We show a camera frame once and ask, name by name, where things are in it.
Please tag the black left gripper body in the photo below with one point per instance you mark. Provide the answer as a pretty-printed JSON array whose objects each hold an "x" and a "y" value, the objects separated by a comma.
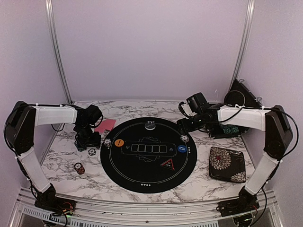
[{"x": 84, "y": 136}]

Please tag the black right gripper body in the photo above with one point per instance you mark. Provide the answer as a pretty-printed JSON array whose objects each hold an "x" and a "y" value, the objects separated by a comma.
[{"x": 197, "y": 123}]

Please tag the grey poker chip stack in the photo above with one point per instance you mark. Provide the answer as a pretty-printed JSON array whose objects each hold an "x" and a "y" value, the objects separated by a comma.
[{"x": 92, "y": 152}]

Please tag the orange big blind button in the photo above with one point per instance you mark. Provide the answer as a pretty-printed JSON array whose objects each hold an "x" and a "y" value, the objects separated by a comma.
[{"x": 119, "y": 143}]

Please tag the blue small blind button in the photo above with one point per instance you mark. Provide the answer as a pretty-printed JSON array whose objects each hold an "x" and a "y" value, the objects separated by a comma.
[{"x": 182, "y": 149}]

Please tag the black dealer button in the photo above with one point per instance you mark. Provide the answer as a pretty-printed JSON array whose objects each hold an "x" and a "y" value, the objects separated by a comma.
[{"x": 150, "y": 125}]

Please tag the red triangle all-in marker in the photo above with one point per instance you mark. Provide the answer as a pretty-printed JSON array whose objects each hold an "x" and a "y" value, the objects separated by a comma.
[{"x": 168, "y": 164}]

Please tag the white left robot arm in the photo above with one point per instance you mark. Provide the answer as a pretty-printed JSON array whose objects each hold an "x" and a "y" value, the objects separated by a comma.
[{"x": 20, "y": 130}]

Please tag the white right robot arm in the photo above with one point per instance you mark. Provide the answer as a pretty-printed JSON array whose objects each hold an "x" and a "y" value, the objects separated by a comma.
[{"x": 275, "y": 123}]

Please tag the red playing card deck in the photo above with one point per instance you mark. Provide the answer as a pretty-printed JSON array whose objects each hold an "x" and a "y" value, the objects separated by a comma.
[{"x": 106, "y": 125}]

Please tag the red poker chip stack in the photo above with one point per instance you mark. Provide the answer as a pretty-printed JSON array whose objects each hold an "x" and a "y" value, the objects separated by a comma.
[{"x": 79, "y": 168}]

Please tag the floral patterned pouch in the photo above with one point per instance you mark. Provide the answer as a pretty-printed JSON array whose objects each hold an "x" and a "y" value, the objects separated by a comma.
[{"x": 227, "y": 165}]

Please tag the round black poker mat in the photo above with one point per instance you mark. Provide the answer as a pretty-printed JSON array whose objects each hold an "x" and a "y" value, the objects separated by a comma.
[{"x": 136, "y": 165}]

